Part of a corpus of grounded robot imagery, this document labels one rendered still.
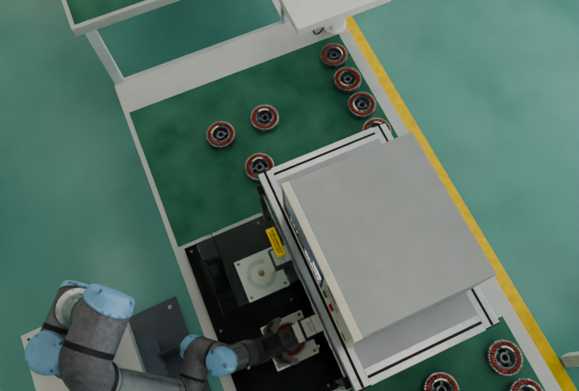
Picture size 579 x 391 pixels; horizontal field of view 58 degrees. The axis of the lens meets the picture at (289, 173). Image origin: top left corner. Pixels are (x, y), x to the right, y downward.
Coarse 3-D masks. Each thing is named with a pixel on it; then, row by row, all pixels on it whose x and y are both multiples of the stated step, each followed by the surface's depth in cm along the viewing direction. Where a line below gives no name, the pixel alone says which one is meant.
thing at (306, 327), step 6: (306, 318) 163; (312, 318) 163; (300, 324) 162; (306, 324) 162; (312, 324) 162; (318, 324) 162; (294, 330) 165; (300, 330) 165; (306, 330) 161; (312, 330) 161; (318, 330) 161; (300, 336) 164; (306, 336) 161; (312, 336) 161; (318, 336) 163; (300, 342) 164
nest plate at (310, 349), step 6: (300, 312) 177; (282, 318) 176; (288, 318) 176; (294, 318) 176; (300, 318) 176; (306, 342) 173; (312, 342) 173; (306, 348) 172; (312, 348) 172; (300, 354) 172; (306, 354) 172; (312, 354) 172; (300, 360) 171; (276, 366) 170; (288, 366) 170
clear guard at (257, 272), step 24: (264, 216) 160; (216, 240) 158; (240, 240) 158; (264, 240) 158; (216, 264) 157; (240, 264) 155; (264, 264) 155; (288, 264) 155; (240, 288) 152; (264, 288) 152
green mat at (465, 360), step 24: (480, 336) 176; (504, 336) 176; (432, 360) 173; (456, 360) 173; (480, 360) 173; (504, 360) 173; (384, 384) 171; (408, 384) 171; (480, 384) 170; (504, 384) 170
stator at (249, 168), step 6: (252, 156) 200; (258, 156) 199; (264, 156) 199; (246, 162) 198; (252, 162) 198; (258, 162) 200; (264, 162) 200; (270, 162) 198; (246, 168) 197; (252, 168) 199; (264, 168) 199; (270, 168) 197; (246, 174) 198; (252, 174) 196; (252, 180) 198; (258, 180) 196
